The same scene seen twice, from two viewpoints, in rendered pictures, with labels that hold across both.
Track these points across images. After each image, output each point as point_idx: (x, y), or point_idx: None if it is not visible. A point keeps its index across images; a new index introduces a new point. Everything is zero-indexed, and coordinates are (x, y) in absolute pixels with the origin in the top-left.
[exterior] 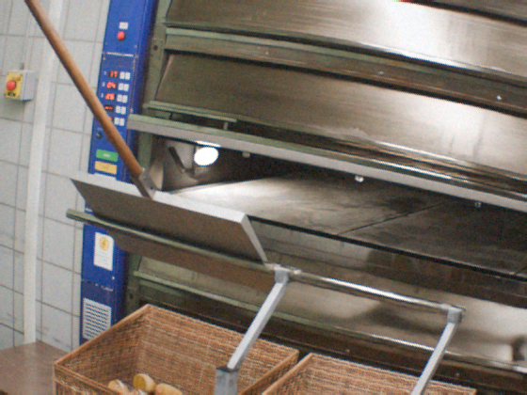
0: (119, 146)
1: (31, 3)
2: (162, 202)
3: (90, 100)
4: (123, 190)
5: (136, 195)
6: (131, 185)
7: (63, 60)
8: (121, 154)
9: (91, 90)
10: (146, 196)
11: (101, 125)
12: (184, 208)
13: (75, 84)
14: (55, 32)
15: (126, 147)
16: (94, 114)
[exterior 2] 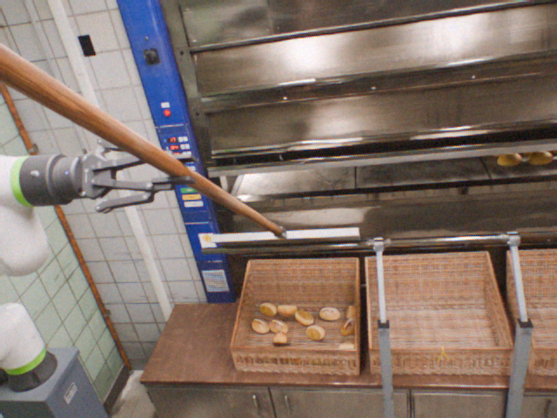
0: (273, 229)
1: (221, 198)
2: (295, 238)
3: (261, 221)
4: (261, 238)
5: (273, 239)
6: (265, 232)
7: (245, 214)
8: (274, 232)
9: (260, 215)
10: (282, 238)
11: (265, 227)
12: (314, 237)
13: (251, 220)
14: (238, 203)
15: (276, 225)
16: (261, 225)
